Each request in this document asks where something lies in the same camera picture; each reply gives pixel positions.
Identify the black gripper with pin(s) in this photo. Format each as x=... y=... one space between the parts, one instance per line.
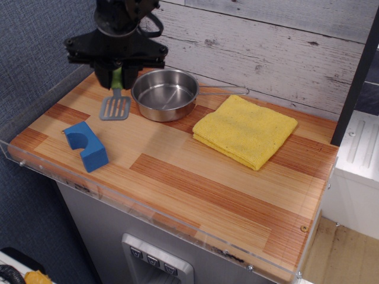
x=106 y=52

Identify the green handled grey spatula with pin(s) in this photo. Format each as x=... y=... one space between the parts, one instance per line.
x=115 y=107

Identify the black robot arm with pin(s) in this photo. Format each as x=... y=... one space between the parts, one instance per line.
x=121 y=18

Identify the yellow object at corner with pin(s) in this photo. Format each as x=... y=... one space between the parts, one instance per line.
x=37 y=277

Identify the blue wooden arch block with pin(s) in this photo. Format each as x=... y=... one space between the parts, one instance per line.
x=93 y=154

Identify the clear acrylic table guard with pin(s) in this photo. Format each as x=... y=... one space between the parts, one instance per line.
x=260 y=220

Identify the folded yellow cloth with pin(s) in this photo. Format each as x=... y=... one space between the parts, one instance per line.
x=245 y=132

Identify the grey toy fridge cabinet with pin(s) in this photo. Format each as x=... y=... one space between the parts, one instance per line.
x=102 y=226

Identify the silver ice dispenser panel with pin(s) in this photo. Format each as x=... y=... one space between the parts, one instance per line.
x=150 y=264

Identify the white toy sink unit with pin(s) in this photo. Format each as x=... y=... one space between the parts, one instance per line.
x=351 y=197

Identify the steel pan with wire handle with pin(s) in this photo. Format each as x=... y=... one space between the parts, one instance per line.
x=168 y=95

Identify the black right upright post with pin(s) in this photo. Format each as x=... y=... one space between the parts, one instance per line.
x=357 y=83

